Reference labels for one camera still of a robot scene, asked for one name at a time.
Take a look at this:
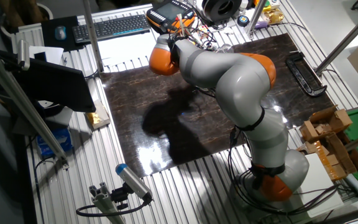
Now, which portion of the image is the rubik's cube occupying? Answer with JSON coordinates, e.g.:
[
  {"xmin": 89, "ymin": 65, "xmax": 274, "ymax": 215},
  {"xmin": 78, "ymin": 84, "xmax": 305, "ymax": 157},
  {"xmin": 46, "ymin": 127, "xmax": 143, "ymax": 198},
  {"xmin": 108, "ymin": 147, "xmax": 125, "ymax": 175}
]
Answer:
[{"xmin": 197, "ymin": 24, "xmax": 210, "ymax": 37}]

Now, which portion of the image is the white base platform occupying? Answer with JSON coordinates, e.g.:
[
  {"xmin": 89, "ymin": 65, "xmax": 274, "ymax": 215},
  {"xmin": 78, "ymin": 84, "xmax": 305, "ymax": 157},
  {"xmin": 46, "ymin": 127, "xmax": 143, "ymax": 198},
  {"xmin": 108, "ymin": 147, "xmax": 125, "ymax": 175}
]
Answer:
[{"xmin": 300, "ymin": 152, "xmax": 344, "ymax": 218}]

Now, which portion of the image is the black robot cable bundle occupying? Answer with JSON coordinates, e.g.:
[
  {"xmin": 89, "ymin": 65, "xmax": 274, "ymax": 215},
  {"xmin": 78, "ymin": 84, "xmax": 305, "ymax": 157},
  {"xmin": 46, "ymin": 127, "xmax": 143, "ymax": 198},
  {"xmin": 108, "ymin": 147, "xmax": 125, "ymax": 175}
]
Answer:
[{"xmin": 169, "ymin": 6, "xmax": 341, "ymax": 215}]

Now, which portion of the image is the white round bucket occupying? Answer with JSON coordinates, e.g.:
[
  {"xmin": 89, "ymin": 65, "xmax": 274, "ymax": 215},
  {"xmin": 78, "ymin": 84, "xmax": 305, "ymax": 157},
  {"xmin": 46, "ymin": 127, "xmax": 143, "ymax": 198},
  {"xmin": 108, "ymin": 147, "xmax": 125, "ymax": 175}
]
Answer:
[{"xmin": 0, "ymin": 2, "xmax": 54, "ymax": 40}]

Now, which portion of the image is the upright aluminium post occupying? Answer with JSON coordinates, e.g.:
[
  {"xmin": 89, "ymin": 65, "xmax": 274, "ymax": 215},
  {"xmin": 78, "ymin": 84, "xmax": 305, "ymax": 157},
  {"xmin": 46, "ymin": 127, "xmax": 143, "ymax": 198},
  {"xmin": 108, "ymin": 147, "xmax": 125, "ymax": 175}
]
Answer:
[{"xmin": 79, "ymin": 0, "xmax": 104, "ymax": 73}]

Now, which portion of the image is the long slanted aluminium bar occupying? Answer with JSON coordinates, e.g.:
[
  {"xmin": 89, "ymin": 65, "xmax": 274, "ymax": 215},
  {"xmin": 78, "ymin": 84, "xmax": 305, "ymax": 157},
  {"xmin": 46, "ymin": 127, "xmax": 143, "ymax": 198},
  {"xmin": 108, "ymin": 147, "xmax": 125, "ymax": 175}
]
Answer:
[{"xmin": 0, "ymin": 43, "xmax": 70, "ymax": 169}]

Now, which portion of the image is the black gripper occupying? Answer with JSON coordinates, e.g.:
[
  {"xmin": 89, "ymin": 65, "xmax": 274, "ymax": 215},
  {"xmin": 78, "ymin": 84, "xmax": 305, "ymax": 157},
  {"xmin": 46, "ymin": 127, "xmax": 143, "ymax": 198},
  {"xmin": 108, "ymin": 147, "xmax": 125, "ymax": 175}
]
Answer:
[{"xmin": 197, "ymin": 36, "xmax": 219, "ymax": 52}]

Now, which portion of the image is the short aluminium profile stub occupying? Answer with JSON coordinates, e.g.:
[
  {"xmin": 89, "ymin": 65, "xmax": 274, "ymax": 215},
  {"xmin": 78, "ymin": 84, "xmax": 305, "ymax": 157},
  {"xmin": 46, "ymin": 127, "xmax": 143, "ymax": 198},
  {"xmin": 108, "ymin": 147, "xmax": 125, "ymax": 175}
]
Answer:
[{"xmin": 88, "ymin": 182, "xmax": 127, "ymax": 224}]

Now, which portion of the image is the black mouse pad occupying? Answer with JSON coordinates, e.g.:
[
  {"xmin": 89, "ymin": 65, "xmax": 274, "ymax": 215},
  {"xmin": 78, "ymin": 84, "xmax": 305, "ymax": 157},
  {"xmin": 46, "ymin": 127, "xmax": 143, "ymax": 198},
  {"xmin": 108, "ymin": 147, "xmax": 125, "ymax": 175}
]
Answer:
[{"xmin": 40, "ymin": 15, "xmax": 84, "ymax": 52}]

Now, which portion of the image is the black filament spool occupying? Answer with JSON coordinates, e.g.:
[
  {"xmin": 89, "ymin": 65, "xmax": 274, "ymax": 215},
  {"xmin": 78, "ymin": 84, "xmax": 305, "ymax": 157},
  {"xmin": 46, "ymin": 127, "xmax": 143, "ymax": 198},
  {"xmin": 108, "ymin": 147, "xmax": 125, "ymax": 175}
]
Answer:
[{"xmin": 202, "ymin": 0, "xmax": 242, "ymax": 23}]

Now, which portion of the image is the black computer keyboard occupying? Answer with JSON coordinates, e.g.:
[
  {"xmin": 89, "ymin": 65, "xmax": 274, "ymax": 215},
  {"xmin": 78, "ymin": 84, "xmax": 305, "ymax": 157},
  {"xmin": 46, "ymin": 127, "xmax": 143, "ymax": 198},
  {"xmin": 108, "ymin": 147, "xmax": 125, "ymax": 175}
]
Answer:
[{"xmin": 71, "ymin": 14, "xmax": 152, "ymax": 44}]

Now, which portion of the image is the blue tissue pack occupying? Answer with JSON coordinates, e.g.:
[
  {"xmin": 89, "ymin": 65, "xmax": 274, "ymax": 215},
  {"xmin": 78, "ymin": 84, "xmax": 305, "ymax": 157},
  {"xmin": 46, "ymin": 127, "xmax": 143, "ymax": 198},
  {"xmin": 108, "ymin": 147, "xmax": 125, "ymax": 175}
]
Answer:
[{"xmin": 36, "ymin": 128, "xmax": 73, "ymax": 158}]

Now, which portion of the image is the silver metal post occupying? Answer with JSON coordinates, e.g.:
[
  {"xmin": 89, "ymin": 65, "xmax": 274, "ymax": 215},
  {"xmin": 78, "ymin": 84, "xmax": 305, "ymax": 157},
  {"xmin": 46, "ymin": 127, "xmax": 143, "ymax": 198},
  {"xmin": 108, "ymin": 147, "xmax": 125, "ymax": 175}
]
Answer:
[{"xmin": 246, "ymin": 0, "xmax": 269, "ymax": 35}]

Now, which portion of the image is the grey computer mouse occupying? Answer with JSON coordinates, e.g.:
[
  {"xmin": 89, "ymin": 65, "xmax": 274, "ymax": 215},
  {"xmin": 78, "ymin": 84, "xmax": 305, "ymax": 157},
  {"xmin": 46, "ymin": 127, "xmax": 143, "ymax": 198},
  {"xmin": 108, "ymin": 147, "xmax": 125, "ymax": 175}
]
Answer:
[{"xmin": 54, "ymin": 25, "xmax": 67, "ymax": 42}]

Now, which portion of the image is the small white paper sheet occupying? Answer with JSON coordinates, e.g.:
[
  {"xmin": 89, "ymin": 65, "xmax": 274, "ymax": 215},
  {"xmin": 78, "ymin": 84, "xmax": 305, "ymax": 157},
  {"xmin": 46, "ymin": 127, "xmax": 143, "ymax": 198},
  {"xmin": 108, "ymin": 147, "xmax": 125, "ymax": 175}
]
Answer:
[{"xmin": 29, "ymin": 45, "xmax": 65, "ymax": 65}]

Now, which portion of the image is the dark marble pattern mat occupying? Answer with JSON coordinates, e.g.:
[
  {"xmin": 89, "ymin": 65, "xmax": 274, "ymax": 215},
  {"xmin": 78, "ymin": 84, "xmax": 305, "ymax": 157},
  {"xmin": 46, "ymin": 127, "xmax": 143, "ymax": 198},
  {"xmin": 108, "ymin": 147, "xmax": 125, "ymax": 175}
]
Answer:
[{"xmin": 99, "ymin": 33, "xmax": 335, "ymax": 178}]

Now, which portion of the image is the silver camera blue cap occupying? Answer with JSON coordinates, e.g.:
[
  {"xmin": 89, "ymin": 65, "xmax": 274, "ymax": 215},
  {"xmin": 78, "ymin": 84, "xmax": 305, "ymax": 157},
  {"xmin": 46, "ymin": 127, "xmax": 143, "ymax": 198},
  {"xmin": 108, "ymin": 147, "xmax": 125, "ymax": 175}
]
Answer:
[{"xmin": 115, "ymin": 163, "xmax": 154, "ymax": 202}]

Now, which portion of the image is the black camera cable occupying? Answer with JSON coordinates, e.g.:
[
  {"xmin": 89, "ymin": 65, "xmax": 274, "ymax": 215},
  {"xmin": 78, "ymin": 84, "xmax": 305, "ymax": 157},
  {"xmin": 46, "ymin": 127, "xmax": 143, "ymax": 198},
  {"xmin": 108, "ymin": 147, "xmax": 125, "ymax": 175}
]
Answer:
[{"xmin": 75, "ymin": 195, "xmax": 152, "ymax": 218}]

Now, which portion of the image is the cardboard box pile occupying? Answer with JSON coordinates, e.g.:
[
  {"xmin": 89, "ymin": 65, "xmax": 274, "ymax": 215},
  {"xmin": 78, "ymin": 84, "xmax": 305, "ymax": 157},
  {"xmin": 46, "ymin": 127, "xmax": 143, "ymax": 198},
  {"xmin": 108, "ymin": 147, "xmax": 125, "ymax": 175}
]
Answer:
[{"xmin": 295, "ymin": 105, "xmax": 358, "ymax": 183}]

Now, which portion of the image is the gold metallic object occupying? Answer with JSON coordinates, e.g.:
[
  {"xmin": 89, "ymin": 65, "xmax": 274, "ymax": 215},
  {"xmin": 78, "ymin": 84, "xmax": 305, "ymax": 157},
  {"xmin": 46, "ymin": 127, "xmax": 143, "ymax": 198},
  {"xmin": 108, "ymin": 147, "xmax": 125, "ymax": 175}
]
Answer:
[{"xmin": 264, "ymin": 7, "xmax": 285, "ymax": 25}]

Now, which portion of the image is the orange black teach pendant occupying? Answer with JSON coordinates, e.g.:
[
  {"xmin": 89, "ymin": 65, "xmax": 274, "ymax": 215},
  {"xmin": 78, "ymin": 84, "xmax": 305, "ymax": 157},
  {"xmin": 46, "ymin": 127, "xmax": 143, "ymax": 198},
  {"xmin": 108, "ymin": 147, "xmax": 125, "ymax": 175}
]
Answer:
[{"xmin": 145, "ymin": 0, "xmax": 196, "ymax": 35}]

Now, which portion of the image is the small silver camera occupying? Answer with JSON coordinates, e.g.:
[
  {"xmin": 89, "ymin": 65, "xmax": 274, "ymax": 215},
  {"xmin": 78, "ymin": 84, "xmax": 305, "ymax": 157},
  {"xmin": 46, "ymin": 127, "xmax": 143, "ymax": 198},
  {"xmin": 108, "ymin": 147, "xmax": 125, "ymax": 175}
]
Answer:
[{"xmin": 17, "ymin": 39, "xmax": 30, "ymax": 71}]

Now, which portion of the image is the large white paper sheet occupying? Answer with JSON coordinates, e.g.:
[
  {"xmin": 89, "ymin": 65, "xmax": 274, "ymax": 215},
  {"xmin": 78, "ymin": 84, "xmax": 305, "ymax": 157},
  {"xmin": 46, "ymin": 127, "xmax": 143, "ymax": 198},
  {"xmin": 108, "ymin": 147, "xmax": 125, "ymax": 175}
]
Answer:
[{"xmin": 97, "ymin": 30, "xmax": 167, "ymax": 67}]

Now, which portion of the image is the black monitor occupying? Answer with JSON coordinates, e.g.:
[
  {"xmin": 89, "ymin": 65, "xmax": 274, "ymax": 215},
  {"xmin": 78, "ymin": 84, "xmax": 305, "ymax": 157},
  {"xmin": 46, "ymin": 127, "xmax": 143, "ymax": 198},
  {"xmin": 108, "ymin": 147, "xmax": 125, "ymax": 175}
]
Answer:
[{"xmin": 0, "ymin": 49, "xmax": 96, "ymax": 113}]

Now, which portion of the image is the black clamp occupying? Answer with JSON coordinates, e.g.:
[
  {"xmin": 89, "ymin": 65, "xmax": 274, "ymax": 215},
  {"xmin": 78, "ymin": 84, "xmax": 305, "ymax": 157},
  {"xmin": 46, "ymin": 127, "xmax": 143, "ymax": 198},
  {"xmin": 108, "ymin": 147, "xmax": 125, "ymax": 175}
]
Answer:
[{"xmin": 285, "ymin": 51, "xmax": 328, "ymax": 97}]

